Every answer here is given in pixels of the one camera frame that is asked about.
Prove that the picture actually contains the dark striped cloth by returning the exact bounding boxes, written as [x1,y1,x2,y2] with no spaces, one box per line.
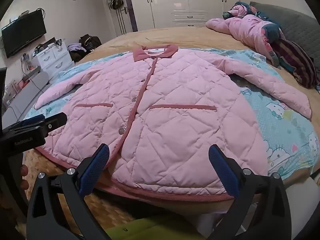
[271,39,319,89]

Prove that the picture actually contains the dark clothes pile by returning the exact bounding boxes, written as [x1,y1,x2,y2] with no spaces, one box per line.
[79,34,102,50]

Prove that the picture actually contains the white stool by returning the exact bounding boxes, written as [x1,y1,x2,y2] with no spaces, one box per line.
[282,175,320,240]

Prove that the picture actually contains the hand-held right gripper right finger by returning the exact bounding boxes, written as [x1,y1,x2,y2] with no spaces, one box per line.
[208,144,293,240]

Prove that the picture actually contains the bed with tan cover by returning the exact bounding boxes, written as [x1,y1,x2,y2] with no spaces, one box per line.
[22,25,320,230]

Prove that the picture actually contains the pink puffy coat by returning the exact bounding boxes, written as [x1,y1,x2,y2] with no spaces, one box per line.
[205,1,283,67]

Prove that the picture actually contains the purple clothes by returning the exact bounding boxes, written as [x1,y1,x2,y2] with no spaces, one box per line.
[67,43,84,54]

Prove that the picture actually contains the blue cartoon printed blanket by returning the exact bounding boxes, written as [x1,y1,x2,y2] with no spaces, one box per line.
[24,47,319,180]

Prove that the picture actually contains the white wardrobe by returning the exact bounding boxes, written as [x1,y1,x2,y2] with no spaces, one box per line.
[127,0,240,29]

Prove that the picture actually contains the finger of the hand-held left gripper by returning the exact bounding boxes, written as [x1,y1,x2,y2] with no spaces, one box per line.
[37,112,67,138]
[15,114,46,128]

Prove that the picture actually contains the woven straw mat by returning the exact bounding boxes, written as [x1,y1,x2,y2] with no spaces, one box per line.
[22,150,140,230]

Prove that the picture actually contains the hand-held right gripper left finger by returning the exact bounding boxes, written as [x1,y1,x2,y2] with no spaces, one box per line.
[26,143,112,240]

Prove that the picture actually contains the person's left hand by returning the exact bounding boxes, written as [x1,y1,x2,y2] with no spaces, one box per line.
[19,164,30,193]

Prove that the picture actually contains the white drawer chest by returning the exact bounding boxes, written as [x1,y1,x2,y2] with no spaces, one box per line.
[31,39,75,84]

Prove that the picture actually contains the green cloth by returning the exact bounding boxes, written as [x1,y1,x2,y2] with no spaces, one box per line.
[104,215,225,240]

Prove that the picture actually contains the dark grey quilted headboard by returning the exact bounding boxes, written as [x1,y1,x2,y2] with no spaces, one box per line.
[250,1,320,63]

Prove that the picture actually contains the black television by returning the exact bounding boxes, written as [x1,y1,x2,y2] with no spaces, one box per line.
[1,10,47,58]

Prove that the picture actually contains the grey low cabinet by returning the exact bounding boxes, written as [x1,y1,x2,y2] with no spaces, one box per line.
[0,71,50,123]

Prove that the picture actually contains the pink quilted jacket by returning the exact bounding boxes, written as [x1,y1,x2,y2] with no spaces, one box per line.
[34,44,313,202]

